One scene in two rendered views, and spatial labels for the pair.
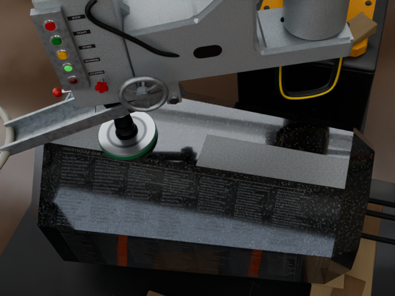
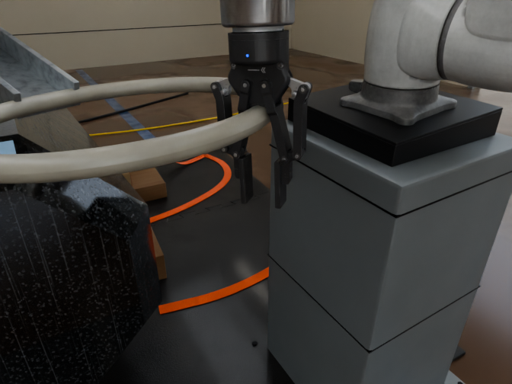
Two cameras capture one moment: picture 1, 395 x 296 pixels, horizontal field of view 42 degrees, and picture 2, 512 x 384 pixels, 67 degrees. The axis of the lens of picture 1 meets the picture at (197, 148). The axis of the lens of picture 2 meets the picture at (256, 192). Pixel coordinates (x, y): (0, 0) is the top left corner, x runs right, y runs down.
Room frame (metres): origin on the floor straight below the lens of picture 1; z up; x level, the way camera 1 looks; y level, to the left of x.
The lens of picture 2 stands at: (1.58, 1.41, 1.09)
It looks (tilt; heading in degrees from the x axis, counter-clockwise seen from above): 28 degrees down; 216
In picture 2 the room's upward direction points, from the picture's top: straight up
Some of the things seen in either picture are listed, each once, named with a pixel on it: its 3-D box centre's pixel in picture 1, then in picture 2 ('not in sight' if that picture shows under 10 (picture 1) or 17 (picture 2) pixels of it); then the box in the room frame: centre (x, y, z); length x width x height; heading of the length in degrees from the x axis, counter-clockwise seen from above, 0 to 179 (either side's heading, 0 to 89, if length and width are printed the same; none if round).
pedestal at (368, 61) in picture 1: (310, 71); not in sight; (1.81, -0.63, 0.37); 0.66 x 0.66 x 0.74; 64
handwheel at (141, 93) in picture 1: (143, 86); not in sight; (1.09, 0.13, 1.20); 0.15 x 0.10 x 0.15; 88
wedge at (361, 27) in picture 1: (350, 32); not in sight; (1.58, -0.71, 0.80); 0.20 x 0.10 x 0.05; 115
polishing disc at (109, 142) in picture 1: (127, 132); not in sight; (1.22, 0.25, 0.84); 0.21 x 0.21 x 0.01
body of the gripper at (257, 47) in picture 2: not in sight; (259, 68); (1.17, 1.11, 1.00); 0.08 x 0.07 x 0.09; 104
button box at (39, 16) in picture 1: (63, 50); not in sight; (1.10, 0.32, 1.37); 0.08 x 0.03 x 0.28; 88
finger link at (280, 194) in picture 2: not in sight; (280, 182); (1.17, 1.15, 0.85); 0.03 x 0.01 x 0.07; 14
